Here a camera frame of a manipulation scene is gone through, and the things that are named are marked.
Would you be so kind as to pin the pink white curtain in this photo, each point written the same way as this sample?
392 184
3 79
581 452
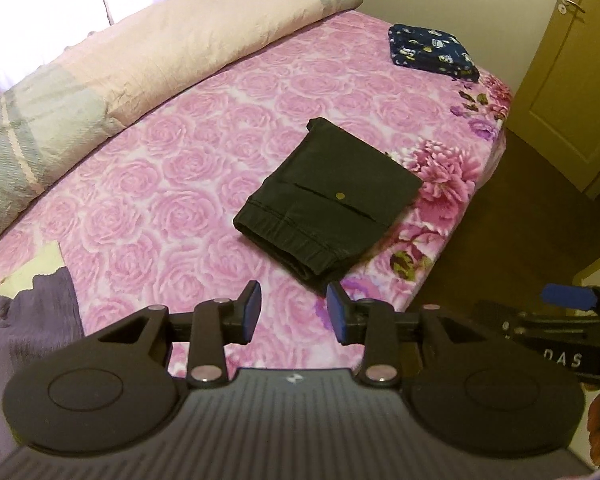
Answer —
30 10

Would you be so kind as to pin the pale yellow cloth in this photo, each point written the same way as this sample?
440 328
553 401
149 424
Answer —
40 265

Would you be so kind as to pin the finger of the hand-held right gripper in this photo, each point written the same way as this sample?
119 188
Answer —
570 296

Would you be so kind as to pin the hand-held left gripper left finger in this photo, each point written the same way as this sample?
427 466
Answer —
250 315

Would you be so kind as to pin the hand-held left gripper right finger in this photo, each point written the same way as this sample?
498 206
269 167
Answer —
338 315

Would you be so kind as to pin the navy printed folded garment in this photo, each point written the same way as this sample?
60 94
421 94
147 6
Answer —
430 50

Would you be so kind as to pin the cream door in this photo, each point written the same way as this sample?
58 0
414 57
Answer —
565 85

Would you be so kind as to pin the pink floral bed sheet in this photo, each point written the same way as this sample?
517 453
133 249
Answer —
180 160

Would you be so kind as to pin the black pants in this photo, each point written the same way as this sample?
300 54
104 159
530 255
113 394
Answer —
330 185

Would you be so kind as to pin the pink grey plaid duvet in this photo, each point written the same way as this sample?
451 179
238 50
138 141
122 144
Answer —
155 45

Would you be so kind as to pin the purple knit garment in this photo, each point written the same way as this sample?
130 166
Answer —
30 320

